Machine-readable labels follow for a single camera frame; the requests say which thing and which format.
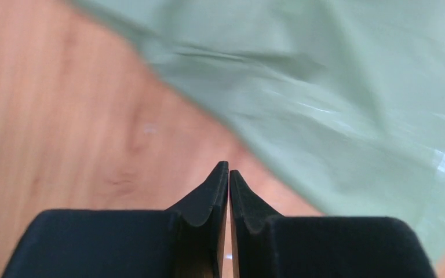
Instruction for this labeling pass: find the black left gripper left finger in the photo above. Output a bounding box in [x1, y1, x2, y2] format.
[3, 161, 229, 277]

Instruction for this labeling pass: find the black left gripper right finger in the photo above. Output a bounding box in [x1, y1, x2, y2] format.
[229, 170, 435, 277]

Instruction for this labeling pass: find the green and peach wrapping paper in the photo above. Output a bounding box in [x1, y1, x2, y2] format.
[74, 1, 445, 262]

